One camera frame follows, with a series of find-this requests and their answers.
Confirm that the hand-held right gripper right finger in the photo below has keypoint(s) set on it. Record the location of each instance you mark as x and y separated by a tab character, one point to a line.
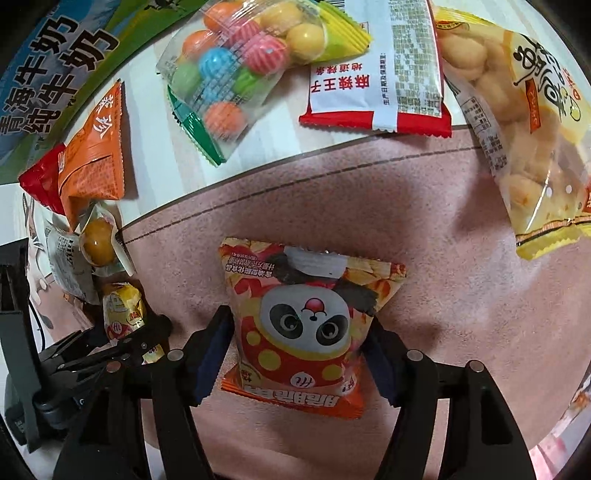
381	364

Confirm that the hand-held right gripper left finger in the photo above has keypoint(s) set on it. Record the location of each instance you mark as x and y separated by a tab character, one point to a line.
211	357

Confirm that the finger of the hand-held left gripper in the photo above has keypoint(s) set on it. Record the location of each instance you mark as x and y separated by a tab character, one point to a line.
69	344
138	344

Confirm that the small yellow snack packet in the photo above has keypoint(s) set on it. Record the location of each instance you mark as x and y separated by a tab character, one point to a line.
122	304

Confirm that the panda print snack packet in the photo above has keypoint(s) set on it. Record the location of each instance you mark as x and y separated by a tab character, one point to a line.
295	323

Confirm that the white grey snack packet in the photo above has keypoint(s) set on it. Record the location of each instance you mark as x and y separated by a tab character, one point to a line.
64	258

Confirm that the pink mat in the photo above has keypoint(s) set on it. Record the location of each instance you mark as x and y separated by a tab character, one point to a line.
461	323

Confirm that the clear wrapped egg yolk snack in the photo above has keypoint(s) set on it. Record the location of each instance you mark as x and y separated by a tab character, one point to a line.
97	240

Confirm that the orange snack packet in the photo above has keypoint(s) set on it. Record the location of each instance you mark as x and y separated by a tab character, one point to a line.
92	161

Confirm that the pink patterned cloth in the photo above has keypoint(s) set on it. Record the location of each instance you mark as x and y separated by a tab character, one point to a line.
558	457

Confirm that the blue and green milk carton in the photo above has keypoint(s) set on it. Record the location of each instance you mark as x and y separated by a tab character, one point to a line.
41	92

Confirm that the red and white snack packet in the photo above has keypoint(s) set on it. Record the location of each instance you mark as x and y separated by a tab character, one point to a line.
351	97

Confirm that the yellow bag of puff balls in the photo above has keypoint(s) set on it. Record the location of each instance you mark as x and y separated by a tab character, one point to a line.
498	106

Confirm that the clear bag of colourful gumballs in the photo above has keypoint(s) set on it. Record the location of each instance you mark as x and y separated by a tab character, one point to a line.
221	64

